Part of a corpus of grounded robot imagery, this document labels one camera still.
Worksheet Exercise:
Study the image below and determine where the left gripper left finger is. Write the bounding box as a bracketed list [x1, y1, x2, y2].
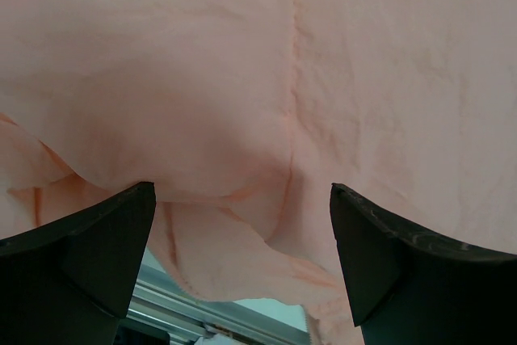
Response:
[1, 182, 156, 344]

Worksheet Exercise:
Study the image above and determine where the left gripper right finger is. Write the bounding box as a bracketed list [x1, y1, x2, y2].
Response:
[330, 183, 516, 345]

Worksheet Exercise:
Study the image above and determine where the salmon pink jacket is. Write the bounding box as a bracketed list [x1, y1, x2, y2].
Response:
[1, 0, 516, 344]

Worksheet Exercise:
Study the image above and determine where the front aluminium rail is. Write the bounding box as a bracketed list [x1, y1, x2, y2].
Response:
[114, 251, 311, 345]

